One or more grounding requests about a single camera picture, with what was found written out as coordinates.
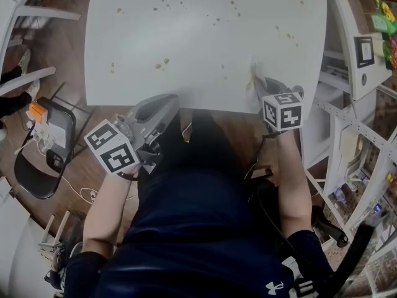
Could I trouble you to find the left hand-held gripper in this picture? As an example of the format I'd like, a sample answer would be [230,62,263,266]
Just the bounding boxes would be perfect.
[83,93,181,177]

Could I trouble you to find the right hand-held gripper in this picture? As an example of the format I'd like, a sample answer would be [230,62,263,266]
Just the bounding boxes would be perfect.
[253,76,305,135]

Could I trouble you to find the white cleaning wipe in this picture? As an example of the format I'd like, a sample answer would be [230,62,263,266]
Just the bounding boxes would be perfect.
[245,55,268,102]

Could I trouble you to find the person's left forearm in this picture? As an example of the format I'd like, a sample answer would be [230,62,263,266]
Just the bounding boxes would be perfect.
[83,166,140,258]

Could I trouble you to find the person's right forearm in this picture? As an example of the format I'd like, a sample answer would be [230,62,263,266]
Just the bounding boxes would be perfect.
[272,129,313,238]

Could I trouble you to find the white table with crumbs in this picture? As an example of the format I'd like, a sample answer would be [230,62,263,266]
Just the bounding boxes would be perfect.
[84,0,328,114]

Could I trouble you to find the person's black trousers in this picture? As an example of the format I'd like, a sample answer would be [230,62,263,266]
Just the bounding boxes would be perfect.
[136,109,249,183]

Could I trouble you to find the white shelf desk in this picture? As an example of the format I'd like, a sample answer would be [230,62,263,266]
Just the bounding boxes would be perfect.
[319,0,394,102]

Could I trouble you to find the white paper sheet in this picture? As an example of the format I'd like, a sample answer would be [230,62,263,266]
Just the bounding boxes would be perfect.
[48,124,67,149]

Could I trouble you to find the black framed picture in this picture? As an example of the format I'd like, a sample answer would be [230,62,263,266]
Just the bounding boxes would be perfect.
[353,35,376,70]

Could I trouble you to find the black pouch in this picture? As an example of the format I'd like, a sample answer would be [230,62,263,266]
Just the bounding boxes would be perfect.
[45,149,65,171]

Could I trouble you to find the orange box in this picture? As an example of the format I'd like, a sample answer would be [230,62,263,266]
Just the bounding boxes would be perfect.
[29,101,48,124]

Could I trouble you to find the red flower pot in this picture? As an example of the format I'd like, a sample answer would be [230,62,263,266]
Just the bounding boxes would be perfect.
[382,38,397,71]

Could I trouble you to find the person's navy shirt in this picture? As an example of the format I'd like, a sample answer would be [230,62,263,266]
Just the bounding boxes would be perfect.
[63,169,334,298]

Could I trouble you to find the green box yellow flowers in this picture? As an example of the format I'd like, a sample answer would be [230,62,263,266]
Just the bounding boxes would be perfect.
[370,0,397,37]

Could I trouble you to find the black folding chair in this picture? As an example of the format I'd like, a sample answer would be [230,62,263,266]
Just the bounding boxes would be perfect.
[14,82,96,200]

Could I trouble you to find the small white table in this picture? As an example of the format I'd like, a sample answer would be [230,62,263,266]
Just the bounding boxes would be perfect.
[0,0,82,96]

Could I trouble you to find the grey handheld device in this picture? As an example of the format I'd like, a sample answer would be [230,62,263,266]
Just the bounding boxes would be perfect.
[45,240,84,292]

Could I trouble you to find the large white table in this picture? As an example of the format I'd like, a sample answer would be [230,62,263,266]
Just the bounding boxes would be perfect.
[0,194,61,298]

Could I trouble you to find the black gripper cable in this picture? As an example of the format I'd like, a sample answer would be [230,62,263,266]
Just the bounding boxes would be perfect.
[243,129,282,181]

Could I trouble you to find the white floor cable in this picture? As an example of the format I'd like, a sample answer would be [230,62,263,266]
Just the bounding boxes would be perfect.
[60,174,139,204]

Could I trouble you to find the white chest strap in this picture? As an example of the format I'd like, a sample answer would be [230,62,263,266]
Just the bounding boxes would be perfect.
[280,255,314,298]

